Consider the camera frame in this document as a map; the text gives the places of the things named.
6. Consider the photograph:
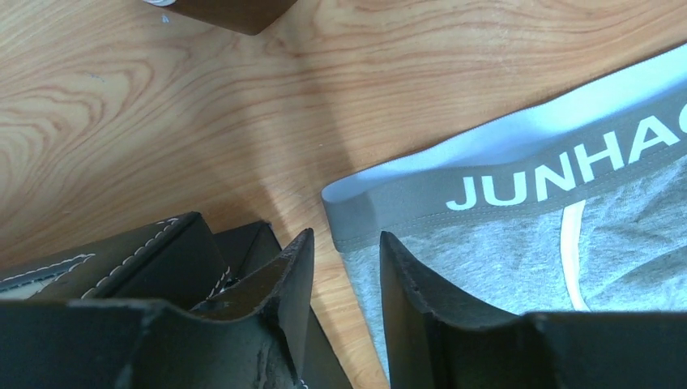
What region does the brown wooden metronome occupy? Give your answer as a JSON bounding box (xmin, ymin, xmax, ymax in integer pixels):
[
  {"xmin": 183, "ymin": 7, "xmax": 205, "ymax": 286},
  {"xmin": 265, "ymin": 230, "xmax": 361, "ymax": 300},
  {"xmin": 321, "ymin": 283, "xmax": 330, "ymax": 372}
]
[{"xmin": 145, "ymin": 0, "xmax": 297, "ymax": 36}]

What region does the black glass-lid organizer box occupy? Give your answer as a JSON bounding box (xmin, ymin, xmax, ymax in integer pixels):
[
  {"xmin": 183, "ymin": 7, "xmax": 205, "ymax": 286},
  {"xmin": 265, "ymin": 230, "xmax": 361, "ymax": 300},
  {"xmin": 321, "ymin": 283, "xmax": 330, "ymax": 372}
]
[{"xmin": 1, "ymin": 212, "xmax": 351, "ymax": 388}]

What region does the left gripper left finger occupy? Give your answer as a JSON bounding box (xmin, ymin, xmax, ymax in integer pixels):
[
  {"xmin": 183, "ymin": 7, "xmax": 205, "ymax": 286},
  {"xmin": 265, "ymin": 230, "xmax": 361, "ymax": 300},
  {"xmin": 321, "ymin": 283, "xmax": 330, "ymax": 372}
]
[{"xmin": 1, "ymin": 229, "xmax": 314, "ymax": 388}]

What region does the grey underwear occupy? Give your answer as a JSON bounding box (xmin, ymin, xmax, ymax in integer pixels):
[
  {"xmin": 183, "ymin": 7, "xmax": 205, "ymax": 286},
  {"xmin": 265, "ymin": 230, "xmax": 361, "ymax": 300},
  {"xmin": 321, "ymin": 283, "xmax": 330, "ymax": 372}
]
[{"xmin": 322, "ymin": 46, "xmax": 686, "ymax": 368}]

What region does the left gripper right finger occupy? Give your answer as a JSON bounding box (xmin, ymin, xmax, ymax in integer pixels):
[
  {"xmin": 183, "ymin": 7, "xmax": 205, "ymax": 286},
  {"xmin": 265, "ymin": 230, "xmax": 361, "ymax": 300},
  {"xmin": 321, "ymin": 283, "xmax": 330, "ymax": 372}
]
[{"xmin": 379, "ymin": 232, "xmax": 686, "ymax": 388}]

